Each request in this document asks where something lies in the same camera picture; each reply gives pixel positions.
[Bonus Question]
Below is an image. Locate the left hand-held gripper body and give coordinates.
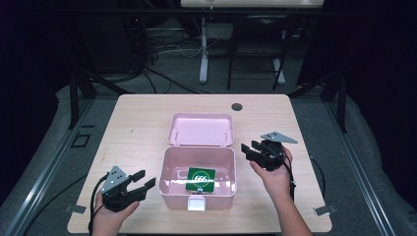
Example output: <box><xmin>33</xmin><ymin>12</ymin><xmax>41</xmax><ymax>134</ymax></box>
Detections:
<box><xmin>100</xmin><ymin>165</ymin><xmax>146</xmax><ymax>212</ymax></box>

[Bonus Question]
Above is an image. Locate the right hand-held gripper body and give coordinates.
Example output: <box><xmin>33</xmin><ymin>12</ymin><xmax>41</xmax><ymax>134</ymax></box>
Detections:
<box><xmin>258</xmin><ymin>131</ymin><xmax>299</xmax><ymax>172</ymax></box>

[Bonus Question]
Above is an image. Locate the pink plastic box with lid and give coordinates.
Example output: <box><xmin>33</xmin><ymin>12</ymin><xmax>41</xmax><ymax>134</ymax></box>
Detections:
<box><xmin>157</xmin><ymin>112</ymin><xmax>238</xmax><ymax>211</ymax></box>

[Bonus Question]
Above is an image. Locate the green card pack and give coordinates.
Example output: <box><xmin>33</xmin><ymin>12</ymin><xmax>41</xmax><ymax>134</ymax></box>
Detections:
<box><xmin>185</xmin><ymin>166</ymin><xmax>217</xmax><ymax>195</ymax></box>

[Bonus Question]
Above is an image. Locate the person's right hand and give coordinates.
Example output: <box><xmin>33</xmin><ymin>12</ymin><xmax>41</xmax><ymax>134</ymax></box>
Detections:
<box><xmin>249</xmin><ymin>146</ymin><xmax>295</xmax><ymax>200</ymax></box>

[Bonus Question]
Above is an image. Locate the person's left hand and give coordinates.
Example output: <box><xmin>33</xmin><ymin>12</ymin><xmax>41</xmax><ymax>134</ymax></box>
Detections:
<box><xmin>91</xmin><ymin>198</ymin><xmax>141</xmax><ymax>236</ymax></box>

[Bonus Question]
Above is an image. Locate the black metal stand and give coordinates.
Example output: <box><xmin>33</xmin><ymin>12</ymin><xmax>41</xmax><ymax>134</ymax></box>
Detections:
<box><xmin>287</xmin><ymin>63</ymin><xmax>349</xmax><ymax>134</ymax></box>
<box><xmin>66</xmin><ymin>62</ymin><xmax>134</xmax><ymax>130</ymax></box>

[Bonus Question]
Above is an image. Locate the white desk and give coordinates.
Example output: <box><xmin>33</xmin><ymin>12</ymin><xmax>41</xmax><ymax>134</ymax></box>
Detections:
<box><xmin>180</xmin><ymin>0</ymin><xmax>326</xmax><ymax>86</ymax></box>

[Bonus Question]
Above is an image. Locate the black metal stool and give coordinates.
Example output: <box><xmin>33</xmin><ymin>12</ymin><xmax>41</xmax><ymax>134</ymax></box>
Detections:
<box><xmin>226</xmin><ymin>13</ymin><xmax>297</xmax><ymax>91</ymax></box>

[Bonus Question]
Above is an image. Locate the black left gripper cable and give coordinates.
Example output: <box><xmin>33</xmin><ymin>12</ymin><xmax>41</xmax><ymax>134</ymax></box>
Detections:
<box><xmin>87</xmin><ymin>174</ymin><xmax>110</xmax><ymax>236</ymax></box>

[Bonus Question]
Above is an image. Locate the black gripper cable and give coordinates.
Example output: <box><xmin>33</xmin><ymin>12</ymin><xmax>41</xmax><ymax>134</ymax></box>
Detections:
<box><xmin>87</xmin><ymin>174</ymin><xmax>110</xmax><ymax>236</ymax></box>
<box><xmin>280</xmin><ymin>152</ymin><xmax>297</xmax><ymax>202</ymax></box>

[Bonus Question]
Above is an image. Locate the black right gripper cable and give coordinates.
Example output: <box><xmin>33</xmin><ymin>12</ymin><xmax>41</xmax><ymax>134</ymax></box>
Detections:
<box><xmin>280</xmin><ymin>152</ymin><xmax>297</xmax><ymax>202</ymax></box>

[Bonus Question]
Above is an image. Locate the grey metal table bracket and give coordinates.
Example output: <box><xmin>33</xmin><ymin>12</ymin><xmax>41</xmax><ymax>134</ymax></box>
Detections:
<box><xmin>64</xmin><ymin>204</ymin><xmax>88</xmax><ymax>215</ymax></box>
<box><xmin>312</xmin><ymin>204</ymin><xmax>338</xmax><ymax>217</ymax></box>

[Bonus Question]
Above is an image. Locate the black cable beside table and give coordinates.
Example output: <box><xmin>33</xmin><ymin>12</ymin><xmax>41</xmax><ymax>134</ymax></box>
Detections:
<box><xmin>309</xmin><ymin>155</ymin><xmax>327</xmax><ymax>199</ymax></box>

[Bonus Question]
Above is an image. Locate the black cable on floor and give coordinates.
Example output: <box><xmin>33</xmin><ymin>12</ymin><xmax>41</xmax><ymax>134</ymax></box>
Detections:
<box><xmin>22</xmin><ymin>174</ymin><xmax>89</xmax><ymax>236</ymax></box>

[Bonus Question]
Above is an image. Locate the aluminium floor rail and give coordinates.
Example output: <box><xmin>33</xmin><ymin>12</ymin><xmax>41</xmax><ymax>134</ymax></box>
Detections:
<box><xmin>322</xmin><ymin>100</ymin><xmax>398</xmax><ymax>236</ymax></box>
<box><xmin>0</xmin><ymin>97</ymin><xmax>96</xmax><ymax>236</ymax></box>

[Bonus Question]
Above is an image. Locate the bundle of floor cables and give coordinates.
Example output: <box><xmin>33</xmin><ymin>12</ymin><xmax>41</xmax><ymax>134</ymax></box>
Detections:
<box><xmin>139</xmin><ymin>28</ymin><xmax>212</xmax><ymax>95</ymax></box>

